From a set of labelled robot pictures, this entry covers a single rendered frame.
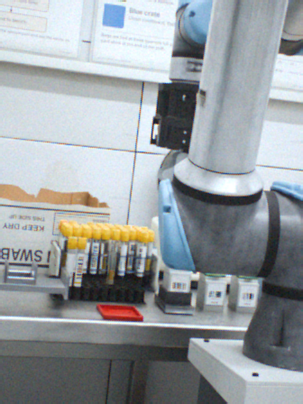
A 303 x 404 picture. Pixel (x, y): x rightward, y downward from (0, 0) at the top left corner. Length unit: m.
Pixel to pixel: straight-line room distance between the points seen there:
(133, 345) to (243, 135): 0.49
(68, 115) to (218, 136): 0.99
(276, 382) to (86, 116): 1.10
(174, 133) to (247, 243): 0.40
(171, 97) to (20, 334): 0.47
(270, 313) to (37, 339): 0.41
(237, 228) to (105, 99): 0.99
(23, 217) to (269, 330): 0.68
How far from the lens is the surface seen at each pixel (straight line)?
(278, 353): 0.93
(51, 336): 1.18
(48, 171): 1.81
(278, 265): 0.92
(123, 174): 1.84
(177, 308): 1.28
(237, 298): 1.35
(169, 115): 1.25
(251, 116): 0.85
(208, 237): 0.88
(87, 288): 1.30
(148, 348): 1.25
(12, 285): 1.20
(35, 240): 1.48
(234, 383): 0.89
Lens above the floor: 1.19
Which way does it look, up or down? 5 degrees down
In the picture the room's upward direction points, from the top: 7 degrees clockwise
